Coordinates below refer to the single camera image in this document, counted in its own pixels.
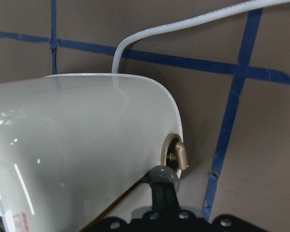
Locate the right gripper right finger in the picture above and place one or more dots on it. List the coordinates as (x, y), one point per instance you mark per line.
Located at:
(170, 191)

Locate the gold toaster knob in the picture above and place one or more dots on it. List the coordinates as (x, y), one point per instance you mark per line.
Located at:
(174, 154)

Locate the white toaster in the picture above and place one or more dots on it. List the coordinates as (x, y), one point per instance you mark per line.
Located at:
(71, 144)

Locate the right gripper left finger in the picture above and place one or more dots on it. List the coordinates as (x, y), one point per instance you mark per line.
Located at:
(159, 181)

